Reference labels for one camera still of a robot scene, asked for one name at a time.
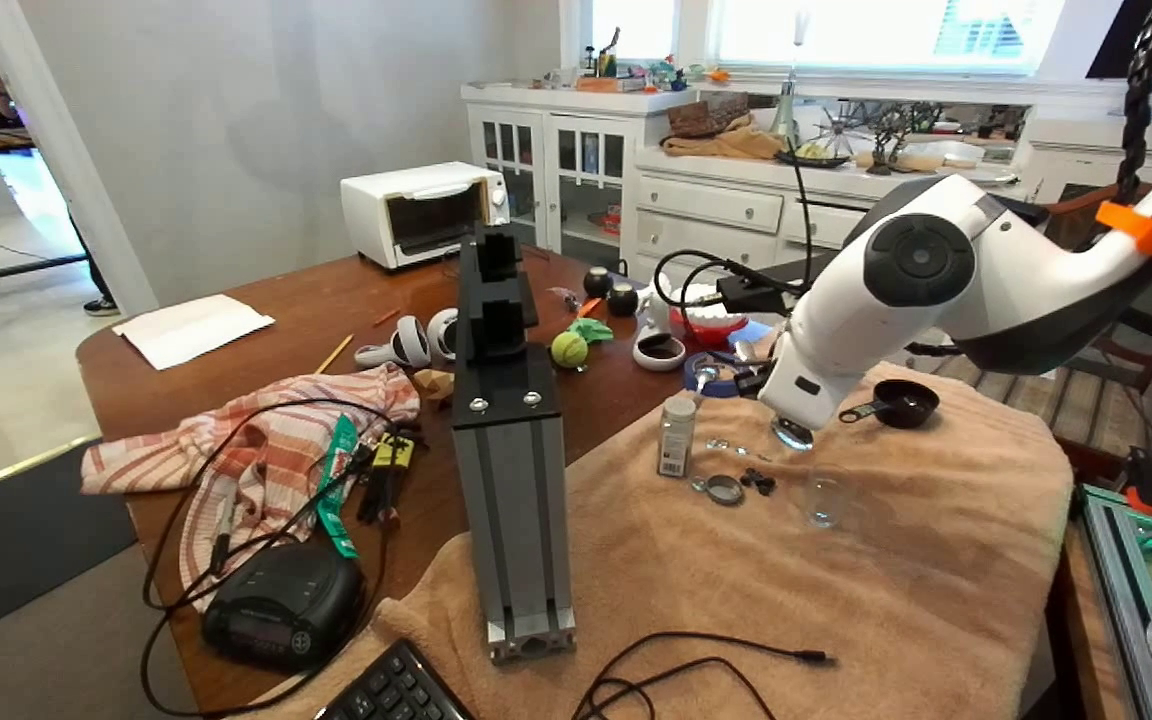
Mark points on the green tennis ball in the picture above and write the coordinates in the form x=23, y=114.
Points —
x=570, y=350

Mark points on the red bowl with filters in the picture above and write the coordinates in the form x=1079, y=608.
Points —
x=704, y=329

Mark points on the white sideboard cabinet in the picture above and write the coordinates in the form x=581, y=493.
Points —
x=591, y=176

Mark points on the black round object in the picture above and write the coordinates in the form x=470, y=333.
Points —
x=620, y=296
x=596, y=283

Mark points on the black keyboard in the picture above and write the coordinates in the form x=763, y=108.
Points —
x=397, y=687

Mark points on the green robot base frame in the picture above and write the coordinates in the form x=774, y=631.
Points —
x=1122, y=547

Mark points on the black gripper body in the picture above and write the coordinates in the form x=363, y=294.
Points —
x=795, y=435

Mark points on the green handled tool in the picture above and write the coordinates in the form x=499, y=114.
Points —
x=334, y=487

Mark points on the clear glass cup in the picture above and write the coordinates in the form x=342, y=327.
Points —
x=824, y=502

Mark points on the black clock radio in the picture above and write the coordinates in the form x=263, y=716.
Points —
x=287, y=608

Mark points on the striped cloth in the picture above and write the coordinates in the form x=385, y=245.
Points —
x=249, y=462

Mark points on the black measuring cup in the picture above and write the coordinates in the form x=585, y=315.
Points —
x=896, y=406

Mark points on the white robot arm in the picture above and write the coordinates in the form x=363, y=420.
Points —
x=952, y=258

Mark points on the tan towel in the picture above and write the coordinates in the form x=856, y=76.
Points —
x=926, y=600

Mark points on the white paper sheet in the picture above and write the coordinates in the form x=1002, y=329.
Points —
x=188, y=329

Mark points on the white toaster oven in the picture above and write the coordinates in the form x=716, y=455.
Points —
x=420, y=213

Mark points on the wooden chair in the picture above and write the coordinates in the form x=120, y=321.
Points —
x=1122, y=350

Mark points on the blue tape roll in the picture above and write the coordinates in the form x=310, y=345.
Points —
x=716, y=378

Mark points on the small white bottle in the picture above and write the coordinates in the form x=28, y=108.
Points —
x=675, y=447

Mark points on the aluminium camera post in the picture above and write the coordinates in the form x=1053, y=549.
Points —
x=509, y=457

